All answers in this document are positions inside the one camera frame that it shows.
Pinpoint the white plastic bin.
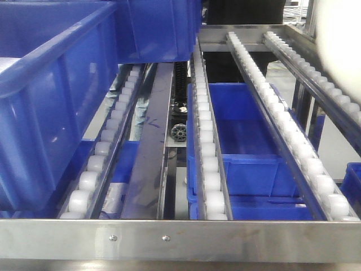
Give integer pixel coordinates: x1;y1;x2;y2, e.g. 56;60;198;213
316;1;360;100

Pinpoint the blue crate lower shelf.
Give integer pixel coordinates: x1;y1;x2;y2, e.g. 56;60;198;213
186;82;322;221

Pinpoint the small blue crate right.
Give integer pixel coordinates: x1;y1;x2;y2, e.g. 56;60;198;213
340;163;360;202

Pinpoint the large blue crate front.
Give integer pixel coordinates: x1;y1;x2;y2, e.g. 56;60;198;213
1;1;117;211

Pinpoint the blue crate rear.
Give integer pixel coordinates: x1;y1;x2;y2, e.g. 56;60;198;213
115;0;202;64

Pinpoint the grey caster wheel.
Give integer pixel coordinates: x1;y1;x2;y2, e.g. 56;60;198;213
170;123;187;142

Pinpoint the white roller track centre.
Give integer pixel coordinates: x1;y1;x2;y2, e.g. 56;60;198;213
191;45;233;220

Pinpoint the steel shelf front rail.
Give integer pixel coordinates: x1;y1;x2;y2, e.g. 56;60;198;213
1;219;360;263

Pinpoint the white roller track left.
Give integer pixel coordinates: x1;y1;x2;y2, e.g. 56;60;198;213
58;64;144;219

